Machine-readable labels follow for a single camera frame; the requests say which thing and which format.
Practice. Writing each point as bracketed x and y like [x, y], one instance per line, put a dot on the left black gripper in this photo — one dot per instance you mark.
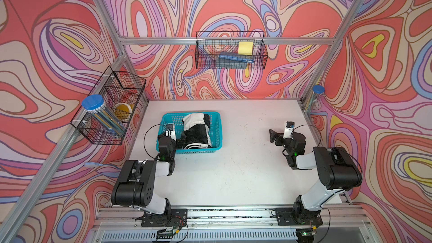
[160, 138]

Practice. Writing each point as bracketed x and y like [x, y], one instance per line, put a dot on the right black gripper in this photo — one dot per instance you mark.
[279, 136]

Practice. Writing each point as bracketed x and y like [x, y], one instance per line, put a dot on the teal plastic basket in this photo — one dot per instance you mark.
[215, 131]

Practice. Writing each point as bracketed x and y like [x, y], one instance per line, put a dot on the black white checkered pillowcase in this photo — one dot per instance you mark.
[196, 127]

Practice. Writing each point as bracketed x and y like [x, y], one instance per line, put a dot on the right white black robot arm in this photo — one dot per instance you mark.
[337, 172]

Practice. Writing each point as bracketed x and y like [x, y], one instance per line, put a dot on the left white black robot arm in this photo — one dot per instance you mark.
[135, 185]

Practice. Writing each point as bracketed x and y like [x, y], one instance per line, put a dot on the yellow tape roll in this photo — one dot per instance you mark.
[122, 111]

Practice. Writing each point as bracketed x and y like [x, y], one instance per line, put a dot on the small blue capped tube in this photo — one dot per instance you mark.
[317, 91]

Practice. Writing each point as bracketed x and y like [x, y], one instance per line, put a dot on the clear jar with blue lid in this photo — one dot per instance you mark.
[97, 107]

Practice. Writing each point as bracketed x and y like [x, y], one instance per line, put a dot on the green circuit board left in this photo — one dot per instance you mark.
[166, 234]

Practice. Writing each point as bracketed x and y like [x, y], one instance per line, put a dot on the green circuit board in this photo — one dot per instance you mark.
[166, 234]
[306, 232]

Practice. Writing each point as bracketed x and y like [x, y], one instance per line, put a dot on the green circuit board right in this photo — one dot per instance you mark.
[306, 232]

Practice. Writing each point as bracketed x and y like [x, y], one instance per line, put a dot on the yellow sticky note pad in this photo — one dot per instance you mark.
[245, 48]

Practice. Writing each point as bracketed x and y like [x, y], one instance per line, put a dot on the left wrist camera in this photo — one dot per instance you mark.
[170, 131]

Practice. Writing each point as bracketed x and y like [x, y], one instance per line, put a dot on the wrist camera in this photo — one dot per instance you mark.
[170, 131]
[289, 128]

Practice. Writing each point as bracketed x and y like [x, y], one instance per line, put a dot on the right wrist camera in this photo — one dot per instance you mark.
[289, 128]

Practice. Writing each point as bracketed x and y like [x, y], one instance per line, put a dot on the black wire basket on left rail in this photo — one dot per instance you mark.
[115, 87]

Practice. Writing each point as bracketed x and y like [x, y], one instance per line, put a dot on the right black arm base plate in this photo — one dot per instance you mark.
[291, 217]

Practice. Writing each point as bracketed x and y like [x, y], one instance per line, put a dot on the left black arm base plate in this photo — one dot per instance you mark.
[176, 218]

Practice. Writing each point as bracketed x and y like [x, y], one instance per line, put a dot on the blue cable connector on wall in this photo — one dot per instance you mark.
[92, 164]

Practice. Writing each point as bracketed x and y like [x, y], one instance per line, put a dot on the aluminium front rail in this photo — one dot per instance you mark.
[242, 224]

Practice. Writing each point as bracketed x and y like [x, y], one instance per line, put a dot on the blue pen in wire basket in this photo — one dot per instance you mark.
[237, 58]

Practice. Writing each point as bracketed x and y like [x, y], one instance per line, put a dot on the black wire basket on back wall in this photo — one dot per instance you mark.
[210, 44]

